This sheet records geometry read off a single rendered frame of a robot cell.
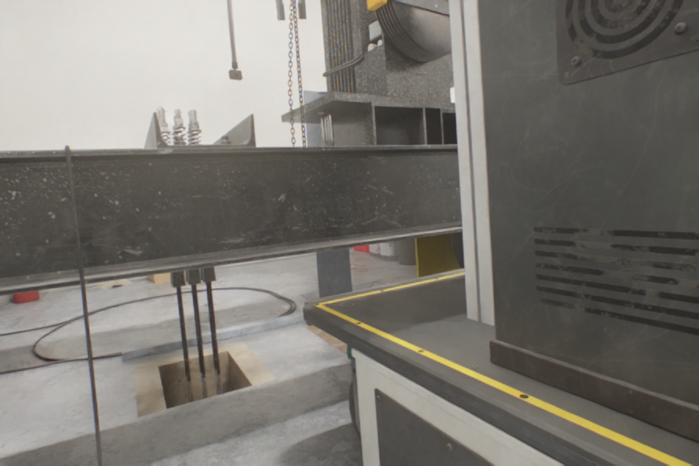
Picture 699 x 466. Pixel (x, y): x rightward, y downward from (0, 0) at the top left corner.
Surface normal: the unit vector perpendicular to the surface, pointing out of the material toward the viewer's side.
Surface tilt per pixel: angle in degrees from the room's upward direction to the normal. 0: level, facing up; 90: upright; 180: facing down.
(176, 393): 90
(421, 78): 90
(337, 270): 90
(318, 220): 90
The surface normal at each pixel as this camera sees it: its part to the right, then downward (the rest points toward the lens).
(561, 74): -0.86, 0.10
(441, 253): 0.48, 0.02
